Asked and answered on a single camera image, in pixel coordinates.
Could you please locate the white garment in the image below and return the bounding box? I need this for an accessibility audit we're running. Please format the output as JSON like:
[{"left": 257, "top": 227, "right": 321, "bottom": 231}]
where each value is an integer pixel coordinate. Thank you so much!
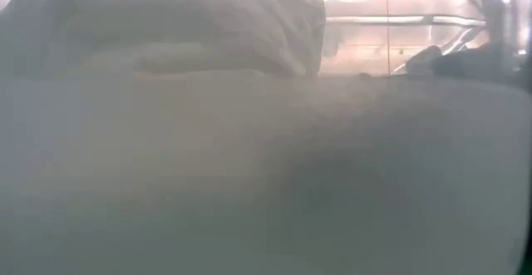
[{"left": 0, "top": 0, "right": 328, "bottom": 79}]

